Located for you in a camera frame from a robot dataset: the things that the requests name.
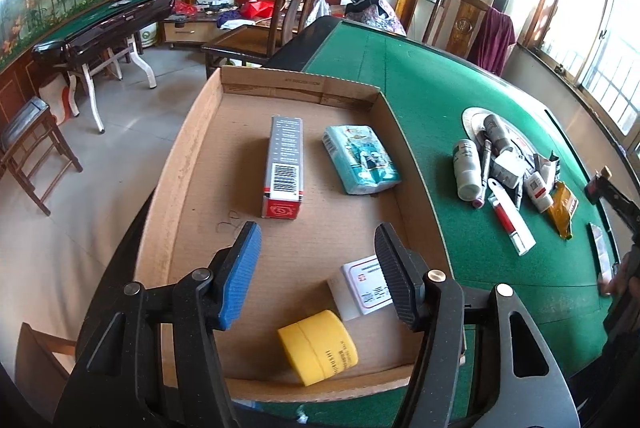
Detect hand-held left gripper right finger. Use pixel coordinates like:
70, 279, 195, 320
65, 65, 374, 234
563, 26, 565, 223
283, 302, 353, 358
374, 222, 581, 428

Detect folding green mahjong table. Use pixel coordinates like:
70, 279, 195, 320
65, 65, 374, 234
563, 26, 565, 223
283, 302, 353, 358
31, 0, 177, 134

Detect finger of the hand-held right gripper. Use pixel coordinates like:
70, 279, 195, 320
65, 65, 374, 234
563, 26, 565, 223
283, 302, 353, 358
606, 185, 640, 234

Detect smartphone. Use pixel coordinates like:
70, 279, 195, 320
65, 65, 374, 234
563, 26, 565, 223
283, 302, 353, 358
586, 223, 616, 279

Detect pile of clothes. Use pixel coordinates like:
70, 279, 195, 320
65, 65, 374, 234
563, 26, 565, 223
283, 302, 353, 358
345, 0, 407, 36

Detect dark wooden stool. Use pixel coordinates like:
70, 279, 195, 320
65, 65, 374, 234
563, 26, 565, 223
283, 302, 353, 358
0, 96, 84, 216

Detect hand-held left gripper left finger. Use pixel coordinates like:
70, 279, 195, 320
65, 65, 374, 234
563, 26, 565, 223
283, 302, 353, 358
52, 221, 263, 428

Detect teal tissue pack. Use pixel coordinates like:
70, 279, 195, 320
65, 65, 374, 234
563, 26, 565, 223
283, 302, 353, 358
321, 124, 402, 195

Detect amber packet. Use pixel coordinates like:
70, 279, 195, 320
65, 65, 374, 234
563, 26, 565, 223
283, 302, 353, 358
546, 181, 580, 240

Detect small white bottle red label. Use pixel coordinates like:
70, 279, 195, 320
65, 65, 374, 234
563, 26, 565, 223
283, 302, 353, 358
524, 171, 555, 213

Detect another person's forearm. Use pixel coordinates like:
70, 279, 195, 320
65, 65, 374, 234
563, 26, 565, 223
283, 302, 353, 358
602, 258, 640, 359

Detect white red tube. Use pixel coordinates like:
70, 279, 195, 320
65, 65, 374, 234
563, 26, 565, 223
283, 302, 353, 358
487, 178, 537, 256

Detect wooden frame window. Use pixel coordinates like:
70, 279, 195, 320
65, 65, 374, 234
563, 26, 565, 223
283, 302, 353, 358
520, 0, 640, 159

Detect white bucket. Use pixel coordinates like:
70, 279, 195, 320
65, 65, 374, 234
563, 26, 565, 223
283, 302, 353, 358
141, 22, 163, 49

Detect silver red carton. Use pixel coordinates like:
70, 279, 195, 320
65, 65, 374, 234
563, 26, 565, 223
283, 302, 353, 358
261, 115, 307, 220

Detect white red print box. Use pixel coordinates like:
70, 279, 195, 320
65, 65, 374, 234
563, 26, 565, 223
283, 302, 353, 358
327, 253, 396, 321

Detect slim grey pen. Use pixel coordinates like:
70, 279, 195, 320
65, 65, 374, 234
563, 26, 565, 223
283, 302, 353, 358
474, 138, 493, 209

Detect wooden sideboard cabinet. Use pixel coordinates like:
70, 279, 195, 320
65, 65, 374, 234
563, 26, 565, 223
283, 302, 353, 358
0, 36, 61, 129

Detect light wooden chair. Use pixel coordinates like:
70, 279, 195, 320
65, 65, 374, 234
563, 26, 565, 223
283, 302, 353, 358
15, 322, 78, 409

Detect black white packet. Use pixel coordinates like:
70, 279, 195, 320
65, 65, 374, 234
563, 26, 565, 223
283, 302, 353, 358
537, 151, 561, 191

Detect dark green jar wooden lid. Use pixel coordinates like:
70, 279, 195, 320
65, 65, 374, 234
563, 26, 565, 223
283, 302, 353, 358
586, 165, 616, 206

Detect white charger plug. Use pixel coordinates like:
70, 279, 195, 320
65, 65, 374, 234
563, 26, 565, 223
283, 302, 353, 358
490, 149, 526, 189

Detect white plastic bag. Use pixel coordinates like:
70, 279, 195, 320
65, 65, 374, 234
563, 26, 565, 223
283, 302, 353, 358
305, 0, 332, 29

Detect purple cloth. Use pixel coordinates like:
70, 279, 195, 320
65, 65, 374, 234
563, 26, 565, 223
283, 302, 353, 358
467, 7, 517, 76

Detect white orange bag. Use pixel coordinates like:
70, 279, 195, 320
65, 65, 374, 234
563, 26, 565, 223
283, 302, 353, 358
37, 71, 81, 126

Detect white plastic bottle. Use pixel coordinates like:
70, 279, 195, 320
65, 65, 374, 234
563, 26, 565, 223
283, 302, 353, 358
452, 138, 483, 201

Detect dark wooden chair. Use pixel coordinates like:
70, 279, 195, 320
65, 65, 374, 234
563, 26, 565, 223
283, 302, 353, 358
201, 0, 335, 82

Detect low wooden coffee table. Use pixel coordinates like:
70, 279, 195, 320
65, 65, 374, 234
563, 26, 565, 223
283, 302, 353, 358
161, 1, 281, 49

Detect carved back wooden chair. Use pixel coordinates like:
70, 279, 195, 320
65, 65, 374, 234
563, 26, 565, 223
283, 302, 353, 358
422, 0, 493, 59

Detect round table control panel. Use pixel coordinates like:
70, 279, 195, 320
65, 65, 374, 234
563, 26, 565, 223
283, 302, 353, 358
461, 106, 543, 174

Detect cardboard box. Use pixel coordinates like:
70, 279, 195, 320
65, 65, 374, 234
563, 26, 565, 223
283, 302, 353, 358
132, 64, 468, 404

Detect yellow round jar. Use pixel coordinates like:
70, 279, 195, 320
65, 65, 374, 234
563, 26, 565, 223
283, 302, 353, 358
277, 309, 360, 386

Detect grey tube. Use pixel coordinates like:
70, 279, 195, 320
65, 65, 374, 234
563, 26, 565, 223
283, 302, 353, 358
482, 113, 511, 154

